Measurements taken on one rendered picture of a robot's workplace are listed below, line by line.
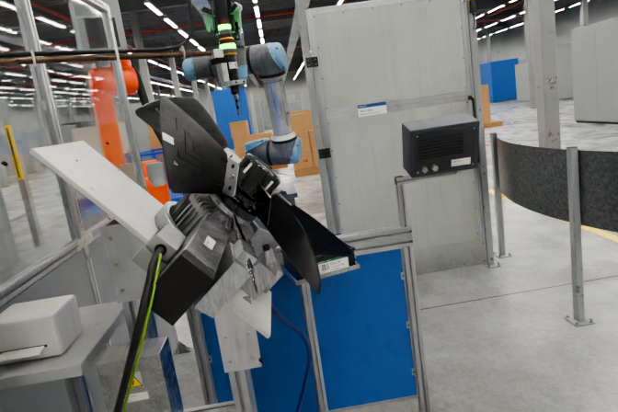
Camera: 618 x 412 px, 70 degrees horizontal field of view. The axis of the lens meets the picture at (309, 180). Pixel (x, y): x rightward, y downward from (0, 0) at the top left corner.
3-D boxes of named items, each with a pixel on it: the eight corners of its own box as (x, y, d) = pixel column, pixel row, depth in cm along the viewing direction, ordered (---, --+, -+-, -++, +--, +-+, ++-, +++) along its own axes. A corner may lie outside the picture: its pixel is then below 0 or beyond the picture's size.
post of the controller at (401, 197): (401, 227, 169) (395, 177, 166) (399, 225, 172) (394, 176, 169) (409, 226, 169) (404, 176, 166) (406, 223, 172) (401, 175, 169)
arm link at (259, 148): (251, 166, 213) (247, 138, 210) (278, 164, 210) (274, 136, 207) (243, 170, 201) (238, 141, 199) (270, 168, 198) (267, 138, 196)
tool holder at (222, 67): (223, 85, 117) (216, 47, 115) (211, 88, 122) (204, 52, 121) (251, 83, 122) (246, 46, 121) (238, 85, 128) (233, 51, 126)
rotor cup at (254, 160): (215, 198, 109) (250, 159, 108) (210, 177, 121) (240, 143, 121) (258, 228, 115) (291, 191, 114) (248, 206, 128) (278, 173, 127)
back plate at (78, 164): (267, 371, 94) (270, 368, 94) (-12, 159, 83) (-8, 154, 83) (269, 278, 146) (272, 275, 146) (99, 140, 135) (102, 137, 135)
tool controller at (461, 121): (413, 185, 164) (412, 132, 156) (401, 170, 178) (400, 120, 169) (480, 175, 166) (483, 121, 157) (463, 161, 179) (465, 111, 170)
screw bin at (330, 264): (297, 283, 142) (294, 263, 141) (282, 268, 158) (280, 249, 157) (358, 267, 149) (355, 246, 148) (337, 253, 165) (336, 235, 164)
